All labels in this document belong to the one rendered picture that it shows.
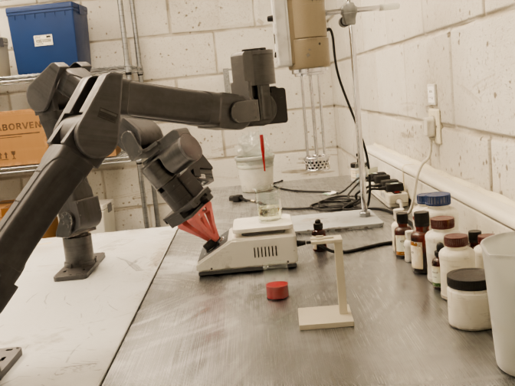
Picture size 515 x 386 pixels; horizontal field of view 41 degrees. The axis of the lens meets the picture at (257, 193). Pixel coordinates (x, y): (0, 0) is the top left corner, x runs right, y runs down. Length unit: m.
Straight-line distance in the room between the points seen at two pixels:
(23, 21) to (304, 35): 2.13
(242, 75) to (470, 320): 0.53
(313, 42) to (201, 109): 0.63
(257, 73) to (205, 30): 2.59
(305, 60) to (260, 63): 0.51
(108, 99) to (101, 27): 2.83
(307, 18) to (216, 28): 2.10
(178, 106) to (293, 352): 0.41
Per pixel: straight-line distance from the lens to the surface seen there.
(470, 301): 0.98
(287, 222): 1.36
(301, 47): 1.67
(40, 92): 1.50
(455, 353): 0.93
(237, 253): 1.34
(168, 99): 1.06
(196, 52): 3.75
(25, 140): 3.55
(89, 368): 0.99
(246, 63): 1.16
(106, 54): 3.81
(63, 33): 3.52
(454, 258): 1.10
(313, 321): 1.03
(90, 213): 1.51
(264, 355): 0.95
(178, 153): 1.29
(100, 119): 0.99
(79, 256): 1.54
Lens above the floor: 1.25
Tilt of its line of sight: 9 degrees down
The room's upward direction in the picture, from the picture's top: 5 degrees counter-clockwise
